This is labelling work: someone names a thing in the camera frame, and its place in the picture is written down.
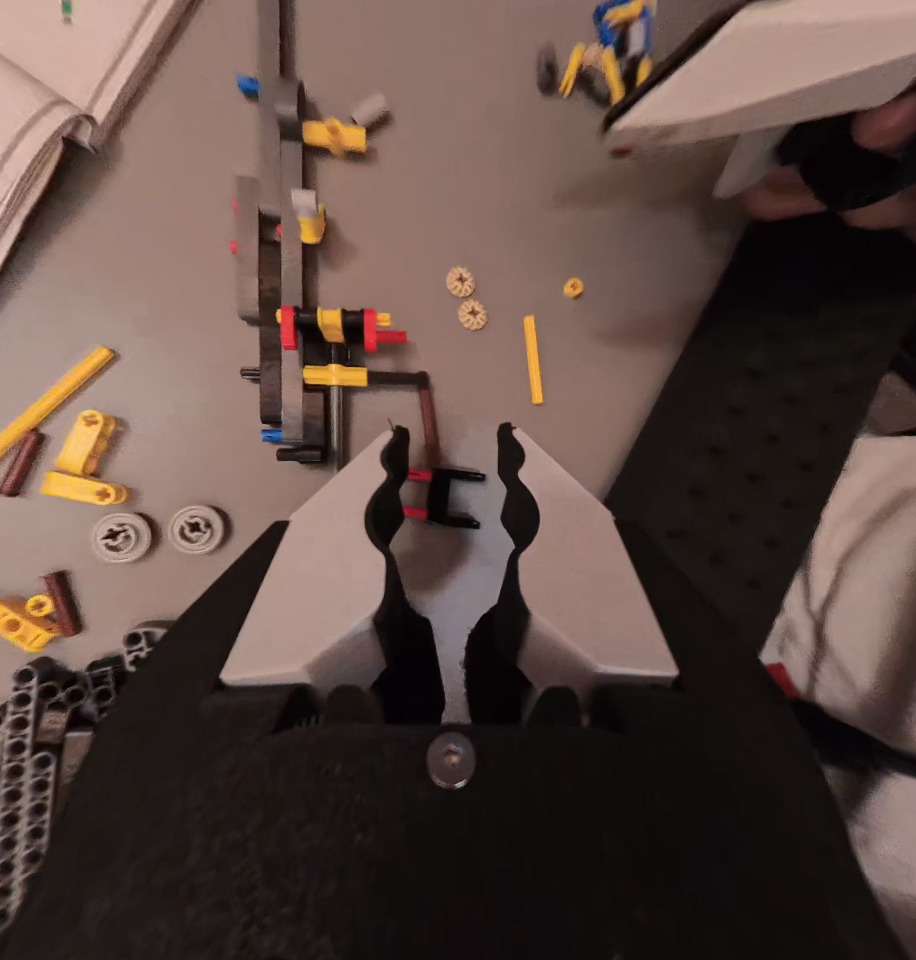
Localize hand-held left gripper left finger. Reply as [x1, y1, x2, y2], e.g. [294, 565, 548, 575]
[219, 424, 446, 726]

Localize person's right hand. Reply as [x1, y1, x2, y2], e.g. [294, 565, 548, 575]
[743, 82, 916, 232]

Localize black lanyard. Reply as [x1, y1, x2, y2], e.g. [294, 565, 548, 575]
[791, 696, 916, 786]

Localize long yellow lego axle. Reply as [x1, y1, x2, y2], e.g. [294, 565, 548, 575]
[0, 345, 117, 478]

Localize black foam pad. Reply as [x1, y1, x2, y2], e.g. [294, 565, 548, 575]
[604, 216, 916, 655]

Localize long grey lego beam assembly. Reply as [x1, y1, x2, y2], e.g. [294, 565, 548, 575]
[229, 0, 429, 470]

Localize pile of dark grey beams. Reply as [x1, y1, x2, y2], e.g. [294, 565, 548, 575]
[0, 619, 176, 940]

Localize person's white shirt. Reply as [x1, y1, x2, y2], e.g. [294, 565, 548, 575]
[758, 433, 916, 960]

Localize pile of small lego pins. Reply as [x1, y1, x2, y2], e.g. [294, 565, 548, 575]
[536, 0, 659, 108]

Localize short yellow lego axle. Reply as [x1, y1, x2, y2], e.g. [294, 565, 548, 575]
[523, 314, 545, 407]

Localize yellow L-shaped lego beam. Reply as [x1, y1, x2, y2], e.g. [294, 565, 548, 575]
[41, 409, 130, 507]

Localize brown lego axle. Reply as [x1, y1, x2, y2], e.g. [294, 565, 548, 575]
[419, 373, 443, 471]

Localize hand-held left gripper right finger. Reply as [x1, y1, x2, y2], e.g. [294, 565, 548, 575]
[461, 421, 680, 726]

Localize black lego fork red pins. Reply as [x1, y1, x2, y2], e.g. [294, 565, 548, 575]
[402, 465, 487, 531]

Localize brown lego connector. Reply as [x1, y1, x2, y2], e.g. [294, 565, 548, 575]
[41, 570, 83, 638]
[0, 428, 46, 498]

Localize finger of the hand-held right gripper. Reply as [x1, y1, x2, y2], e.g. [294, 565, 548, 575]
[600, 0, 916, 153]

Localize short yellow lego beam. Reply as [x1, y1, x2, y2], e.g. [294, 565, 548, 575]
[0, 594, 59, 653]

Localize open lego instruction booklet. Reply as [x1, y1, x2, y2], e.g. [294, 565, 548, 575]
[0, 0, 204, 316]

